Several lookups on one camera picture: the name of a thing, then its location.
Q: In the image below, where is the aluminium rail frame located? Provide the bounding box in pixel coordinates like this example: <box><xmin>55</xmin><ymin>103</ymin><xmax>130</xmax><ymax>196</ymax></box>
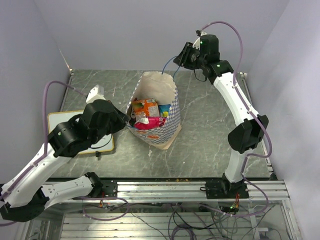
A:
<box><xmin>17</xmin><ymin>176</ymin><xmax>302</xmax><ymax>240</ymax></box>

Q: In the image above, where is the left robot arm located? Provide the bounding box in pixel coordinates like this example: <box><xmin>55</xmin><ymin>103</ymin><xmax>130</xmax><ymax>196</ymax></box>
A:
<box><xmin>0</xmin><ymin>99</ymin><xmax>129</xmax><ymax>222</ymax></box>

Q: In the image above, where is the blue checkered paper bag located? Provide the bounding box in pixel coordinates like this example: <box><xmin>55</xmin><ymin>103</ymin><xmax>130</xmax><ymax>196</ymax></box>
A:
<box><xmin>126</xmin><ymin>65</ymin><xmax>182</xmax><ymax>150</ymax></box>

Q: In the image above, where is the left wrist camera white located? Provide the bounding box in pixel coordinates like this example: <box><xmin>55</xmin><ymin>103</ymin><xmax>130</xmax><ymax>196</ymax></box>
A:
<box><xmin>85</xmin><ymin>84</ymin><xmax>105</xmax><ymax>104</ymax></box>

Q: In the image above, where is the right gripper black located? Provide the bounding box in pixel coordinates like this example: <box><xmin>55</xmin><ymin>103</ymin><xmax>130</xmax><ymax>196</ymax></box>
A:
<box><xmin>173</xmin><ymin>42</ymin><xmax>207</xmax><ymax>71</ymax></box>

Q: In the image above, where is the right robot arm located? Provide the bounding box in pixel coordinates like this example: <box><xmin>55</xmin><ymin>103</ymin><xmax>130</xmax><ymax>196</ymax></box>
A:
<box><xmin>173</xmin><ymin>31</ymin><xmax>269</xmax><ymax>199</ymax></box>

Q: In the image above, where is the orange snack packet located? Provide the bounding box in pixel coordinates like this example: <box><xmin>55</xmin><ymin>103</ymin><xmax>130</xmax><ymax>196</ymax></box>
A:
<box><xmin>131</xmin><ymin>98</ymin><xmax>160</xmax><ymax>120</ymax></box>

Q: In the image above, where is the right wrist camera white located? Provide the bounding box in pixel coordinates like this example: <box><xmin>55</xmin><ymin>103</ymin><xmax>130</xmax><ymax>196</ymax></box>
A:
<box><xmin>192</xmin><ymin>30</ymin><xmax>207</xmax><ymax>50</ymax></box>

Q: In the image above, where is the red chips packet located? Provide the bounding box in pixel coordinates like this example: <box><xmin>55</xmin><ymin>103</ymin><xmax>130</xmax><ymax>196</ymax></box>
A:
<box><xmin>133</xmin><ymin>116</ymin><xmax>166</xmax><ymax>130</ymax></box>

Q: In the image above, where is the small whiteboard yellow frame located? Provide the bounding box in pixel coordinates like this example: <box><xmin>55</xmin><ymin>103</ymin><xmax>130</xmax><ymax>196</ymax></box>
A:
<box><xmin>47</xmin><ymin>110</ymin><xmax>115</xmax><ymax>157</ymax></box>

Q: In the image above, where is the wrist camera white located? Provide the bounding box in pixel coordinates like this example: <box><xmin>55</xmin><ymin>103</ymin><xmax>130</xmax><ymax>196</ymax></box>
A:
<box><xmin>85</xmin><ymin>84</ymin><xmax>105</xmax><ymax>104</ymax></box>
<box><xmin>192</xmin><ymin>30</ymin><xmax>207</xmax><ymax>50</ymax></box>

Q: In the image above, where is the colourful candy packet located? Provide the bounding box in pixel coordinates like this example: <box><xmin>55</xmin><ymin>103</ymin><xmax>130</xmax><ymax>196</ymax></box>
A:
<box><xmin>158</xmin><ymin>104</ymin><xmax>171</xmax><ymax>118</ymax></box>

